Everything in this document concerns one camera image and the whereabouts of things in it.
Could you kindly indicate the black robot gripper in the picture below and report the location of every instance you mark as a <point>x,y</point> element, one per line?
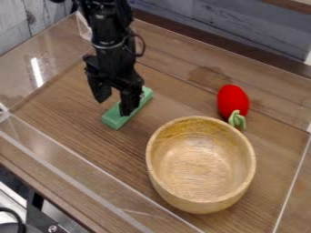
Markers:
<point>110,70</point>

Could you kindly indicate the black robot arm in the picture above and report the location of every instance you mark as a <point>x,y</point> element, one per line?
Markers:
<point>109,18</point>

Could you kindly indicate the green rectangular block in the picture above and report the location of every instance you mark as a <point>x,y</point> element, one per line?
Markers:
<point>113,119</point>

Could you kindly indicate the red plush strawberry toy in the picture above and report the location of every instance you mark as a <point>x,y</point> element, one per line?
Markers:
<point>234,105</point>

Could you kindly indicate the brown wooden bowl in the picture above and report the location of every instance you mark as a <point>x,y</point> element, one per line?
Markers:
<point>201,164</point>

